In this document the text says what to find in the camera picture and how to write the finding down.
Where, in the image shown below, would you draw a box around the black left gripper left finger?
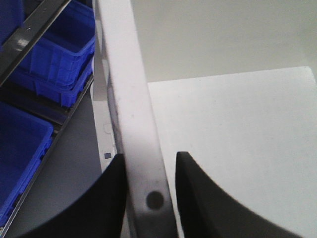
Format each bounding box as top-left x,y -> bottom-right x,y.
26,154 -> 127,238

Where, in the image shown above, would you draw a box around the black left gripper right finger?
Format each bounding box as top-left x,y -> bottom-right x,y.
175,151 -> 297,238

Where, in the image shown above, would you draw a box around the white plastic tote bin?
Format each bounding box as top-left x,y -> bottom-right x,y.
93,0 -> 317,238

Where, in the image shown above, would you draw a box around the blue bin near left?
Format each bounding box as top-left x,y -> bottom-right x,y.
0,102 -> 53,227

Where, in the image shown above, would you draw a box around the grey metal shelf beam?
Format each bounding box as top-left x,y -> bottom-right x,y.
0,0 -> 70,85

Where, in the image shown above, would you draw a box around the stacked blue bins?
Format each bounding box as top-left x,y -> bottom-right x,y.
7,0 -> 95,108

